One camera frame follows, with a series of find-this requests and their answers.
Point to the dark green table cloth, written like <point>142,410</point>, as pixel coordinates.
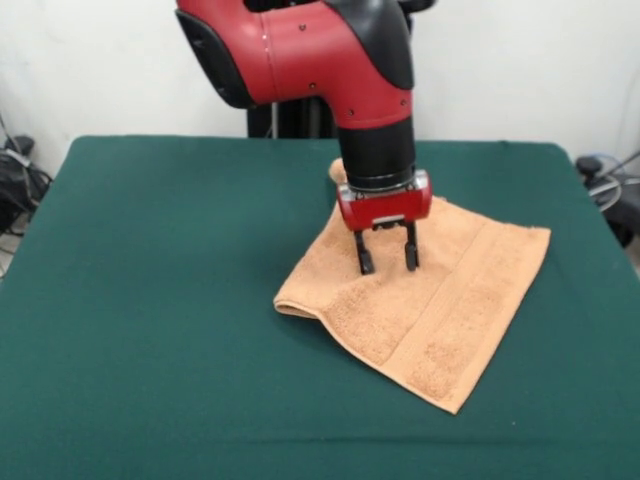
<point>150,325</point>

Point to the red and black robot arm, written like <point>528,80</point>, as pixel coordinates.
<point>310,55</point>

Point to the tan terry towel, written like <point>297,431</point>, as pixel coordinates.
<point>440,300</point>

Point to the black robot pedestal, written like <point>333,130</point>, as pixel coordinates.
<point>300,120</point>

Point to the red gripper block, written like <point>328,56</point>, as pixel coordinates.
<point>385,210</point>

